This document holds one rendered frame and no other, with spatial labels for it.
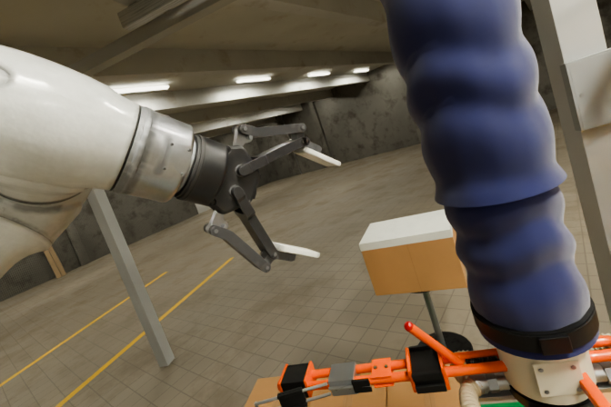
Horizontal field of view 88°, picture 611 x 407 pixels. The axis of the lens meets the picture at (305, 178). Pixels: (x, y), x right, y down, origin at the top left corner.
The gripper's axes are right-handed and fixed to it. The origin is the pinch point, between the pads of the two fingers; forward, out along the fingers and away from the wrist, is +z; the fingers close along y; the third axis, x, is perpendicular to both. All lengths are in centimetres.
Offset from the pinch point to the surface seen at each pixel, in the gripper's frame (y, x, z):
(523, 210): 8.7, -14.4, 34.2
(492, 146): 17.6, -11.6, 25.1
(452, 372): -28, 1, 52
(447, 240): 9, 67, 163
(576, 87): 80, 3, 125
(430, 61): 30.3, -3.6, 14.4
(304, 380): -43, 30, 34
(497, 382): -27, -6, 60
